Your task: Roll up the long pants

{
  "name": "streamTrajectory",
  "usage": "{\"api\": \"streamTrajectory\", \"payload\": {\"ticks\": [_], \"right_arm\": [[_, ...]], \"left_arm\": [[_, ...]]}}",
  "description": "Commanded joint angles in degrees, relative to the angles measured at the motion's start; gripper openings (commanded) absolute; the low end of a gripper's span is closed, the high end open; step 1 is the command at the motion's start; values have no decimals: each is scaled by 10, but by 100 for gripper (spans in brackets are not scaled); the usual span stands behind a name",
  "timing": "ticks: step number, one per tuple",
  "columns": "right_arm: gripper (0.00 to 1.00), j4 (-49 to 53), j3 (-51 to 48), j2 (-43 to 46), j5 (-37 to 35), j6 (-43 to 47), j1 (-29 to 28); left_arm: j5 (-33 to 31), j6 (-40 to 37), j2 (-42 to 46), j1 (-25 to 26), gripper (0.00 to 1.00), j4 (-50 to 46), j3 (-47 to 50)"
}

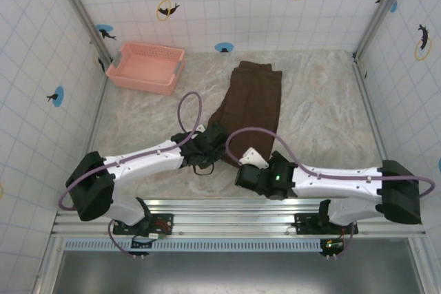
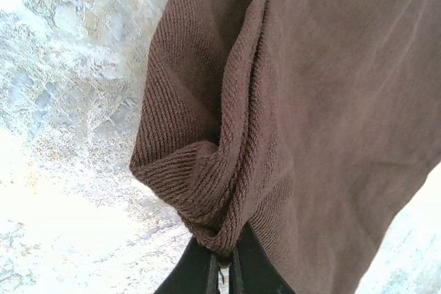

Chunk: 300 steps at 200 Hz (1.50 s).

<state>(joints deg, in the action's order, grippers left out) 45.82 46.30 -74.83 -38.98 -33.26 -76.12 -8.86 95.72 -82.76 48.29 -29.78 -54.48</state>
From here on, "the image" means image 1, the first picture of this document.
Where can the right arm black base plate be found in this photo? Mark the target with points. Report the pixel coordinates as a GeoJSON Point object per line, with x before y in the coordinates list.
{"type": "Point", "coordinates": [306, 223]}

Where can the aluminium side rail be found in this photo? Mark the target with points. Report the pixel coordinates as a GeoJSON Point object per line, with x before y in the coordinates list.
{"type": "Point", "coordinates": [368, 108]}
{"type": "Point", "coordinates": [98, 115]}

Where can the pink plastic basket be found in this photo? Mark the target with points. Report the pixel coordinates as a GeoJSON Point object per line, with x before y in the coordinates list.
{"type": "Point", "coordinates": [144, 66]}

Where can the blue circle dolphin sticker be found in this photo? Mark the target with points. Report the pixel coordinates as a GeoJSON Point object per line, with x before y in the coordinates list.
{"type": "Point", "coordinates": [58, 96]}

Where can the aluminium frame post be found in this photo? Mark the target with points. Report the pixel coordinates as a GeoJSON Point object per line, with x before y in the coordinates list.
{"type": "Point", "coordinates": [86, 18]}
{"type": "Point", "coordinates": [382, 11]}

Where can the small black connector board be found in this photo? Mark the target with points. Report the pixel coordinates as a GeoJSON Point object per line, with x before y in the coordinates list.
{"type": "Point", "coordinates": [332, 246]}
{"type": "Point", "coordinates": [139, 244]}

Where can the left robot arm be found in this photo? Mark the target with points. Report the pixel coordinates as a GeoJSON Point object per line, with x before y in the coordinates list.
{"type": "Point", "coordinates": [144, 159]}

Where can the blue oval dolphin sticker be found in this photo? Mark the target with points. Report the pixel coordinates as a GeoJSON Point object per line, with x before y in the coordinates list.
{"type": "Point", "coordinates": [105, 30]}

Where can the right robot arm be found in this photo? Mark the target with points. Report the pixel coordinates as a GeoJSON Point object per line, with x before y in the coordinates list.
{"type": "Point", "coordinates": [337, 180]}

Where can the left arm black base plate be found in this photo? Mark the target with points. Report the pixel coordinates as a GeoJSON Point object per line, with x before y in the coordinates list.
{"type": "Point", "coordinates": [162, 225]}

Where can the small blue oval sticker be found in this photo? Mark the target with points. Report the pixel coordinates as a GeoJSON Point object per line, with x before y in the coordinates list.
{"type": "Point", "coordinates": [224, 47]}

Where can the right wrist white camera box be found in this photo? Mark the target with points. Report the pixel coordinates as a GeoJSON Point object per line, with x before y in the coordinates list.
{"type": "Point", "coordinates": [253, 157]}

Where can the aluminium mounting rail frame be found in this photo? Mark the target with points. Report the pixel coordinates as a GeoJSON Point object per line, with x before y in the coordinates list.
{"type": "Point", "coordinates": [234, 218]}

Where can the grey metal panel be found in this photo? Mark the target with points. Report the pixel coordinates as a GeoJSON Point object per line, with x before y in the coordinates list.
{"type": "Point", "coordinates": [234, 273]}

